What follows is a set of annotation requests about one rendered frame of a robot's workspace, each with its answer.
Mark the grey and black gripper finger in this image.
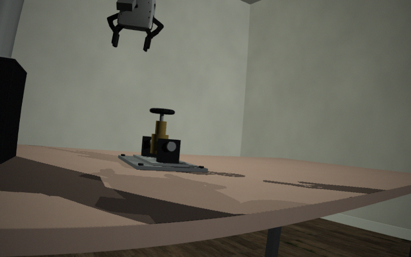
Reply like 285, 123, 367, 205
107, 13, 125, 47
143, 17, 164, 52

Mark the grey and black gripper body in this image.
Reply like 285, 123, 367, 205
117, 0, 156, 32

